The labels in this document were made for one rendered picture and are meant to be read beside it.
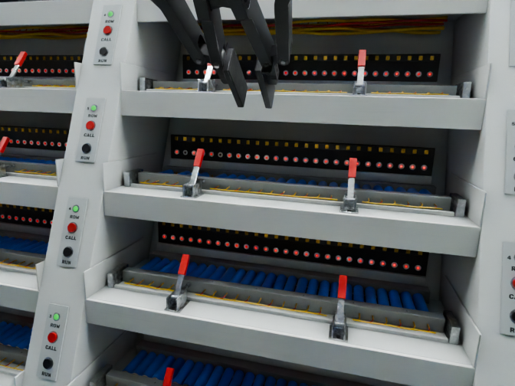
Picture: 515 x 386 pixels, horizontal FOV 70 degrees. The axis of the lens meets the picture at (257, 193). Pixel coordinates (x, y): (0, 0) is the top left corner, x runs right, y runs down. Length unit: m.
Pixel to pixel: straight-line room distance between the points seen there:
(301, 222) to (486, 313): 0.28
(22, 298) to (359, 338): 0.59
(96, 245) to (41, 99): 0.32
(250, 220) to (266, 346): 0.19
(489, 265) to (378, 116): 0.26
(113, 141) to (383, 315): 0.55
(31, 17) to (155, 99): 0.36
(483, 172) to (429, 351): 0.27
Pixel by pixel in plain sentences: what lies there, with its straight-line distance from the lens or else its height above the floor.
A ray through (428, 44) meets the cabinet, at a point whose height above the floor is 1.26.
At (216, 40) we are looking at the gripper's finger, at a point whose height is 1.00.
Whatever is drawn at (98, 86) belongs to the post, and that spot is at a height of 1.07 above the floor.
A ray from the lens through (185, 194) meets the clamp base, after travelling 0.64.
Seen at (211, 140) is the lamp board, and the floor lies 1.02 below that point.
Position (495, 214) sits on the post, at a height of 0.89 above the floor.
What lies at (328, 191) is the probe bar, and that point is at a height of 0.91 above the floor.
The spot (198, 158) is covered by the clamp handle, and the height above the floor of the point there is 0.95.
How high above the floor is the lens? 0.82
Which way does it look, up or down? 7 degrees up
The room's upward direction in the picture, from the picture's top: 7 degrees clockwise
